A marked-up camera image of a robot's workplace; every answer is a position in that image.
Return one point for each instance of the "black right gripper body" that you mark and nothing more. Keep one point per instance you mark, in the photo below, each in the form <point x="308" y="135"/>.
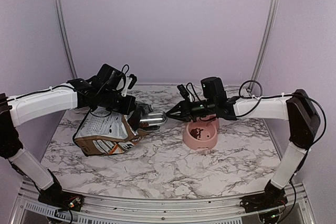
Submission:
<point x="195" y="112"/>

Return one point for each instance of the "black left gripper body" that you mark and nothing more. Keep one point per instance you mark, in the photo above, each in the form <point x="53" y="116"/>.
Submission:
<point x="114" y="105"/>

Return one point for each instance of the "brown dog food kibble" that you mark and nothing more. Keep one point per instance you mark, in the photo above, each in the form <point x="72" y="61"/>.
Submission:
<point x="196" y="133"/>

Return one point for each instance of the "pink double pet bowl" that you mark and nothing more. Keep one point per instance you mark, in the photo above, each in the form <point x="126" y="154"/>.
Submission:
<point x="202" y="134"/>

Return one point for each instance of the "silver metal scoop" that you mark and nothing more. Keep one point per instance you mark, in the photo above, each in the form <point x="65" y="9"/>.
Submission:
<point x="153" y="119"/>

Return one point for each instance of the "brown white dog food bag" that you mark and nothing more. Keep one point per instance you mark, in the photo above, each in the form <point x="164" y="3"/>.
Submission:
<point x="103" y="133"/>

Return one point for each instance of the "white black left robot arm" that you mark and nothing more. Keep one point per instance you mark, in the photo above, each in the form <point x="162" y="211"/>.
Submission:
<point x="107" y="89"/>

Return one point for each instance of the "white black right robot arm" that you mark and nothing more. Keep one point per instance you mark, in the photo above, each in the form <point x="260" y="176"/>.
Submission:
<point x="305" y="117"/>

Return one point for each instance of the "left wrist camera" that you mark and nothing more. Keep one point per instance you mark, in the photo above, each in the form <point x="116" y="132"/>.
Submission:
<point x="127" y="83"/>

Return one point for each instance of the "front aluminium frame rail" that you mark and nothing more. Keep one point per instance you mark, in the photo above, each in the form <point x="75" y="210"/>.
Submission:
<point x="108" y="209"/>

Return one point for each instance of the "right aluminium frame post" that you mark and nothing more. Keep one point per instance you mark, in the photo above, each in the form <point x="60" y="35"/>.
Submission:
<point x="270" y="20"/>

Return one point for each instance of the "aluminium frame post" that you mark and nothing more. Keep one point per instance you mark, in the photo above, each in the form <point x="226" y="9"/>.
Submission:
<point x="64" y="38"/>
<point x="270" y="20"/>

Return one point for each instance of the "left aluminium frame post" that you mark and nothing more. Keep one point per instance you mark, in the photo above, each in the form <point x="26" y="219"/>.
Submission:
<point x="64" y="38"/>

